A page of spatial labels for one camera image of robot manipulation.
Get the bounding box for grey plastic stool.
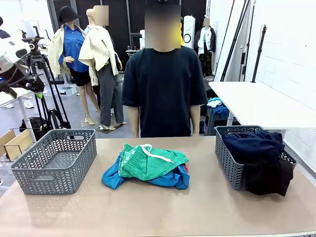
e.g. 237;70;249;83
203;106;233;136

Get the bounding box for mannequin with blue shirt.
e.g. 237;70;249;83
48;6;101;125

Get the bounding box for white table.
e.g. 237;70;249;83
208;81;316;144
0;85;47;144

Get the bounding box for white tower fan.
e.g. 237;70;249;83
181;15;196;49

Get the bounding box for black light stand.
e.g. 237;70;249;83
251;24;269;83

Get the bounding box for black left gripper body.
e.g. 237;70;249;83
0;65;32;93

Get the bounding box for plywood board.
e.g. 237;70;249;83
0;129;17;158
4;129;34;161

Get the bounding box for black garment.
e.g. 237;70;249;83
243;158;294;197

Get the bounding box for person's right forearm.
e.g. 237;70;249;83
127;106;141;138

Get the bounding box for grey plastic lattice basket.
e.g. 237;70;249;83
214;125;298;191
9;128;97;196

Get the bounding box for green drawstring shorts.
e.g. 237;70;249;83
118;143;190;181

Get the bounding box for person's left forearm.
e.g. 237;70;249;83
190;105;201;137

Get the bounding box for mannequin with black white jacket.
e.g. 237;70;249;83
196;17;217;78

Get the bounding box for black bag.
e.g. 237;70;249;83
19;117;51;141

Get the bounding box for mannequin with cream jacket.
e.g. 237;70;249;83
78;5;128;131

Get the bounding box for clear plastic storage box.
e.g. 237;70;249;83
58;85;77;97

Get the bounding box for blue knit sweater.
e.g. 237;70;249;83
102;153;191;190

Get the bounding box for person in black T-shirt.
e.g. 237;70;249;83
122;0;208;138

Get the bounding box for navy blue garment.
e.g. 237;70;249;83
222;129;286;165

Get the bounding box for tall black tripod poles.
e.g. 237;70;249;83
217;0;256;82

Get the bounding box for background person in navy shirt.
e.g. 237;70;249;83
0;16;34;110

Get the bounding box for black camera tripod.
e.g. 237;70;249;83
24;54;72;130

